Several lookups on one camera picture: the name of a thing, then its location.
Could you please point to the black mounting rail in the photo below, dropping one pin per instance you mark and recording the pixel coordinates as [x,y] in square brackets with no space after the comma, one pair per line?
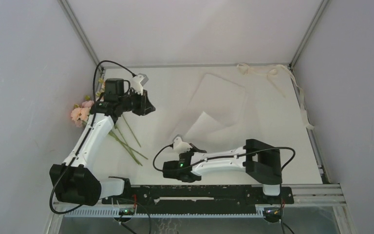
[188,207]

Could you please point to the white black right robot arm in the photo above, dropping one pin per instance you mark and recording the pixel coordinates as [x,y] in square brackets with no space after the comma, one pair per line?
[259,160]

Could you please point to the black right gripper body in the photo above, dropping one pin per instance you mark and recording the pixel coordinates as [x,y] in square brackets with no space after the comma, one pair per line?
[194,180]

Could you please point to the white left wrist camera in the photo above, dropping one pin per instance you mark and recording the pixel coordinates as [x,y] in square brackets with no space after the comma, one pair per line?
[138,82]

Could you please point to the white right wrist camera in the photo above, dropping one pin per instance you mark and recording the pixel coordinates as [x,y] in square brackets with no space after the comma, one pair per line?
[180,146]

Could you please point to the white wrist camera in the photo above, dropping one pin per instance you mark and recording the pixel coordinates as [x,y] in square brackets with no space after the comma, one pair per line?
[138,82]
[180,146]

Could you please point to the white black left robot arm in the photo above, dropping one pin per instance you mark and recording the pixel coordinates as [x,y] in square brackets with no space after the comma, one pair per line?
[73,180]

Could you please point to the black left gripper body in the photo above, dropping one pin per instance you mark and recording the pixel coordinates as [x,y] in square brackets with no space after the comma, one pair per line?
[136,103]

